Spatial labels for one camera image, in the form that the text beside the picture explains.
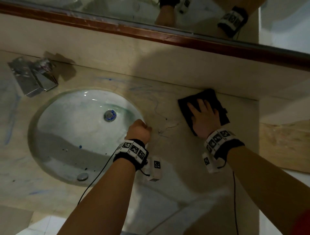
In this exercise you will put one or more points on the person's left hand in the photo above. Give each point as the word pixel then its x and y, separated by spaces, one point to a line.
pixel 139 132

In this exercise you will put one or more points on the person's right hand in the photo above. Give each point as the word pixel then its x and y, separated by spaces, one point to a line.
pixel 205 121

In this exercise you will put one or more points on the black cloth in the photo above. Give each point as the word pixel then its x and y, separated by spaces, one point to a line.
pixel 184 103

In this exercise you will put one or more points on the person's right forearm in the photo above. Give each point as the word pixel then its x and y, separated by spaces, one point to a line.
pixel 271 188

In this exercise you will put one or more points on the person's left forearm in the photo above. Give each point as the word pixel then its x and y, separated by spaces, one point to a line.
pixel 101 203

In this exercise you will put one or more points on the chrome sink drain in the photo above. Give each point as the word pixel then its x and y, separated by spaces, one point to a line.
pixel 110 115

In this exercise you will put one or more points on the white oval sink basin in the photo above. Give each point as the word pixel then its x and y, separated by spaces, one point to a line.
pixel 72 135

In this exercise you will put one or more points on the black wristband with white markers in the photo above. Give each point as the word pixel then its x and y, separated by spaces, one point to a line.
pixel 132 153
pixel 227 144

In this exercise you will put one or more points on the beige stone tub ledge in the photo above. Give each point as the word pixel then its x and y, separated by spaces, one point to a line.
pixel 285 145

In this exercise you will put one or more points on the wood framed mirror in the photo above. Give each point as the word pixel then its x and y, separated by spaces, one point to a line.
pixel 145 34

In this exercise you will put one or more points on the chrome faucet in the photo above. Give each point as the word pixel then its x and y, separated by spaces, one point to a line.
pixel 34 77

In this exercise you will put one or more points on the red shirt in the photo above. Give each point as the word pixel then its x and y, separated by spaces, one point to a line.
pixel 302 222

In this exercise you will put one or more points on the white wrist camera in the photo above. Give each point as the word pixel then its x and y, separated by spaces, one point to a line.
pixel 210 164
pixel 155 169

